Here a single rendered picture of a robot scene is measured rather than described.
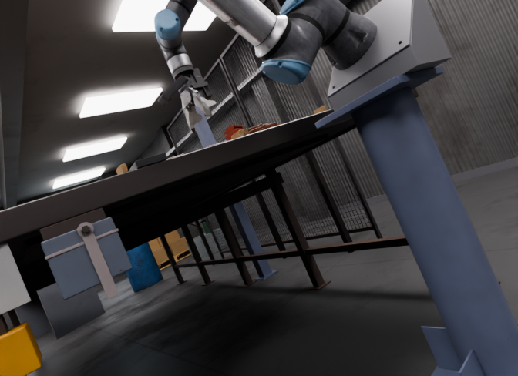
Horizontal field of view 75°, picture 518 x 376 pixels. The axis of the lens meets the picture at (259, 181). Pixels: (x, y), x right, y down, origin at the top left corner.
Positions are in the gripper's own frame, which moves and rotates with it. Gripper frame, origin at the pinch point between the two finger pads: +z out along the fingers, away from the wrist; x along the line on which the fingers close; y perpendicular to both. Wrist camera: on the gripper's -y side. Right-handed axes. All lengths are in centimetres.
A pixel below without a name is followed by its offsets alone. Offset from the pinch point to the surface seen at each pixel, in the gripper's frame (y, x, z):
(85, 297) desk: -19, 485, 68
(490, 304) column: 28, -50, 77
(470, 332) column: 24, -45, 83
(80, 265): -49, -21, 27
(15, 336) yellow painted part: -63, -21, 34
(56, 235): -51, -20, 19
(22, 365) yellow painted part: -63, -21, 39
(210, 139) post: 102, 175, -35
